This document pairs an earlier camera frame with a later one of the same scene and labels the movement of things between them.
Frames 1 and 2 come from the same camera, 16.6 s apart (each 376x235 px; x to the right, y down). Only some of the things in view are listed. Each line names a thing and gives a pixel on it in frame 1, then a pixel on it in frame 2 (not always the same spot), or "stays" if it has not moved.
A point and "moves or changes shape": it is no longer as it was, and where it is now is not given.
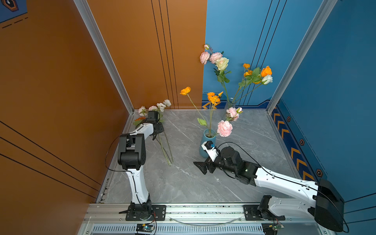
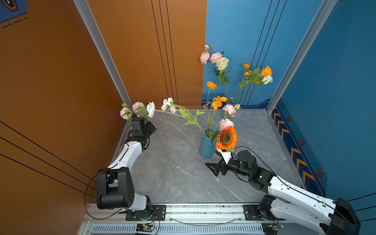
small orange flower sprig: x=247 y=74 stays
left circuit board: x=145 y=227 stays
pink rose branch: x=211 y=57 stays
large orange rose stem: x=257 y=75 stays
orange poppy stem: x=212 y=99 to x=217 y=103
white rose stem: x=267 y=79 stays
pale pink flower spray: x=143 y=111 to x=178 y=111
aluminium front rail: x=209 y=214 stays
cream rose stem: x=221 y=64 stays
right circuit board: x=271 y=228 stays
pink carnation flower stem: x=224 y=128 moves or changes shape
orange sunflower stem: x=137 y=121 moves or changes shape
